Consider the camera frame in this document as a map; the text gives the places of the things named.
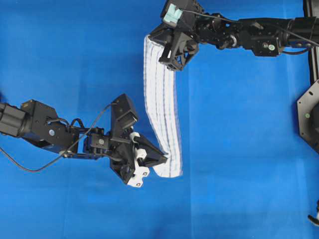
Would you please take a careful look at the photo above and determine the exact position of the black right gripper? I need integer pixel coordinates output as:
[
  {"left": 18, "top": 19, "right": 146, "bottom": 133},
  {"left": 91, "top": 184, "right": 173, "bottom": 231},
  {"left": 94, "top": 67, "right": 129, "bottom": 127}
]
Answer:
[{"left": 149, "top": 0, "right": 204, "bottom": 71}]

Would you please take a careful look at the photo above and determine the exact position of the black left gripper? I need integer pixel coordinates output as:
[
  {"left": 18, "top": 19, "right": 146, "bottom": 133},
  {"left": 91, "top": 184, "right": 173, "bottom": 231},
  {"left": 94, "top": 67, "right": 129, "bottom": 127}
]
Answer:
[{"left": 109, "top": 94, "right": 167, "bottom": 187}]

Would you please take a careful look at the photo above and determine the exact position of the white blue-striped towel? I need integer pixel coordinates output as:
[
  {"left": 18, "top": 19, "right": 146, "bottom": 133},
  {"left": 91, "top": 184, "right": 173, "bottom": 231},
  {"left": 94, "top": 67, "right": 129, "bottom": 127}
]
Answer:
[{"left": 144, "top": 35, "right": 182, "bottom": 178}]

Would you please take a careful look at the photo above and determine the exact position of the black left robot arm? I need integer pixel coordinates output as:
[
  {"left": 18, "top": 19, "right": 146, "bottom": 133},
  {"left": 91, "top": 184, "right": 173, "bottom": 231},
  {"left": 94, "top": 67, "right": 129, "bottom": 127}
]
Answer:
[{"left": 0, "top": 94, "right": 167, "bottom": 188}]

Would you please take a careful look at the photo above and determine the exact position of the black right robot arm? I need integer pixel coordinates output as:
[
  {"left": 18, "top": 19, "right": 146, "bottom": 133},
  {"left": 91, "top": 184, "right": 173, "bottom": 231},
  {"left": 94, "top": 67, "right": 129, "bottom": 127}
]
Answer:
[{"left": 149, "top": 0, "right": 319, "bottom": 71}]

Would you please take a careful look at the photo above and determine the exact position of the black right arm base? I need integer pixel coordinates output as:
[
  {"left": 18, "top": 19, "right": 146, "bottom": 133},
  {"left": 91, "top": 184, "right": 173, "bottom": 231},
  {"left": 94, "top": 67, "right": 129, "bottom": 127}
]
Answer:
[{"left": 297, "top": 80, "right": 319, "bottom": 153}]

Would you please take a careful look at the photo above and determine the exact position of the blue table cloth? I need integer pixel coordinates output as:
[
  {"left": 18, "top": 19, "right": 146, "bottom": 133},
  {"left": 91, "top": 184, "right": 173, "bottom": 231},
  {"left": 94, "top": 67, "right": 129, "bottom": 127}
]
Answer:
[{"left": 0, "top": 0, "right": 319, "bottom": 239}]

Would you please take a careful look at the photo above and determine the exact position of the black clamp at edge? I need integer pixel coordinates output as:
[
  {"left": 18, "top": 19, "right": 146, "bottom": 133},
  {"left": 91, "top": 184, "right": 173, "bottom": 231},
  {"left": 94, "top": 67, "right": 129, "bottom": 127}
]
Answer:
[{"left": 307, "top": 199, "right": 319, "bottom": 225}]

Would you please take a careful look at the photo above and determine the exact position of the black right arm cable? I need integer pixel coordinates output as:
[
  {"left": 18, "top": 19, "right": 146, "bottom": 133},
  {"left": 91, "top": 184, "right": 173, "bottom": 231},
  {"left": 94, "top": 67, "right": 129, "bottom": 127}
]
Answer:
[{"left": 179, "top": 7, "right": 319, "bottom": 55}]

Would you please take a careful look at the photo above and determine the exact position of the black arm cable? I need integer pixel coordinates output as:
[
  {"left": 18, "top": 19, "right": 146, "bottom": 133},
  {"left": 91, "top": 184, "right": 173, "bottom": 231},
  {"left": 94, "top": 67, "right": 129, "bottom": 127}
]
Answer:
[
  {"left": 179, "top": 7, "right": 319, "bottom": 55},
  {"left": 0, "top": 103, "right": 118, "bottom": 173}
]

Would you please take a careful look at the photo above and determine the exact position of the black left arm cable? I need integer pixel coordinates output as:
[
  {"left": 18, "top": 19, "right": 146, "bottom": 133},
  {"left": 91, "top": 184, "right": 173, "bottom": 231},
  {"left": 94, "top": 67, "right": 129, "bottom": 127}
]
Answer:
[{"left": 0, "top": 103, "right": 118, "bottom": 173}]

